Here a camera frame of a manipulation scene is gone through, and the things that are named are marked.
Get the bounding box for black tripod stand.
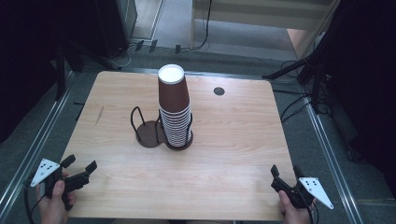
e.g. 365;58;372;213
262;46;331;115

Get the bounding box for white bench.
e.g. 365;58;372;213
190;0;340;49

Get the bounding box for stack of brown paper cups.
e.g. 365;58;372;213
157;63;191;147

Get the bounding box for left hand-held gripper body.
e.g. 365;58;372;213
30;158;92;211

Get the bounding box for person's right hand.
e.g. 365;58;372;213
277;189;317;224

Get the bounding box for white floor cable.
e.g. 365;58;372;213
110;43;138;69

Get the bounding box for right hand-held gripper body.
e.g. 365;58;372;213
270;176;334;210

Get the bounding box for person's left hand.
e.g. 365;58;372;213
35;172;76;224

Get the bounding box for black metal stand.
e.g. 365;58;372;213
54;40;122;101

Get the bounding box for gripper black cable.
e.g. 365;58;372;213
22;178;46;224
306;202;320;224

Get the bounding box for black hanging cable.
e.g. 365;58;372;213
180;0;213;51

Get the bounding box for black cabinet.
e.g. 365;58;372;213
94;0;138;59

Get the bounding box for metal floor rail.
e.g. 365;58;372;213
306;102;363;224
0;71;76;216

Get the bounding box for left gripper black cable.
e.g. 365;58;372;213
22;178;46;224

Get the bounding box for black floor cables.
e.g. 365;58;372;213
273;88;312;123

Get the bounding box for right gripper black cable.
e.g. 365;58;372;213
306;202;320;224

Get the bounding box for black wire cup holder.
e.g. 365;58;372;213
130;105;194;152

